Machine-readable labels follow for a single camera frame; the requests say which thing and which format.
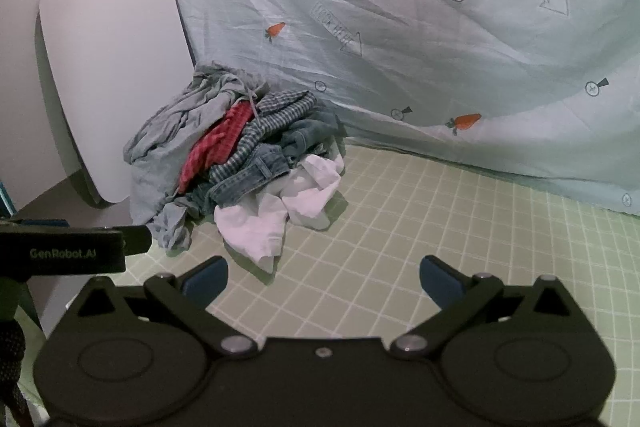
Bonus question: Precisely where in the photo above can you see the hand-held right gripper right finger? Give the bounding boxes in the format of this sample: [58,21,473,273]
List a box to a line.
[391,256,571,358]

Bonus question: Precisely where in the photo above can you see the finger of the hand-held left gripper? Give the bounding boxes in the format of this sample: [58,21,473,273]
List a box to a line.
[122,225,152,255]

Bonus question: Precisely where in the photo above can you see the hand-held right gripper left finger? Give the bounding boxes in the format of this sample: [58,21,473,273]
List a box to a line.
[75,256,260,358]

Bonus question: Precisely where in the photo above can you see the grey hoodie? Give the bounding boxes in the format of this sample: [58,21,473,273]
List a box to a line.
[124,63,268,228]

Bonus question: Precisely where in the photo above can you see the grey-blue garment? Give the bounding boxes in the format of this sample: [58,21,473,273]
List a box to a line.
[147,199,196,252]

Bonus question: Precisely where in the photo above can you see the green checkered mat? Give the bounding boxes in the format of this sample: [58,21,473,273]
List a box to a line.
[15,142,640,427]

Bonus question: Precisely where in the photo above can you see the white shirt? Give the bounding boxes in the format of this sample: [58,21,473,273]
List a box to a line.
[214,153,346,273]

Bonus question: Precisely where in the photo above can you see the denim jeans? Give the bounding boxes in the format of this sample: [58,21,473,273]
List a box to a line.
[187,109,346,220]

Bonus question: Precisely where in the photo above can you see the red striped garment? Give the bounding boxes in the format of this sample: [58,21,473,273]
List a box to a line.
[177,103,256,194]

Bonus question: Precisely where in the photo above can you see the blue checkered shirt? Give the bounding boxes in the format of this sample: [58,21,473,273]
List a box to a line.
[207,89,318,182]

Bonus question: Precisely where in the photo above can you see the white rounded board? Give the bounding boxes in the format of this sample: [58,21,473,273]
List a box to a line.
[39,0,193,208]

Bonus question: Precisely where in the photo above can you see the light blue printed bedsheet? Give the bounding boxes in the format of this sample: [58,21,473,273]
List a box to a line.
[47,0,640,228]

